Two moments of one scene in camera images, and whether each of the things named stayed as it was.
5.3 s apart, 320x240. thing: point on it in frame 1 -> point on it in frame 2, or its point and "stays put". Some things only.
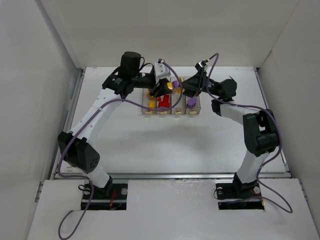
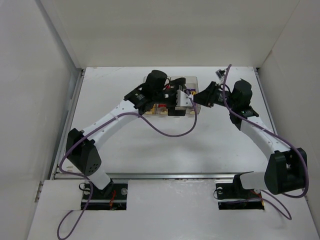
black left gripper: x=158 y=86 -> x=172 y=104
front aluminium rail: x=176 y=175 stays put
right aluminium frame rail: x=282 y=152 stays put
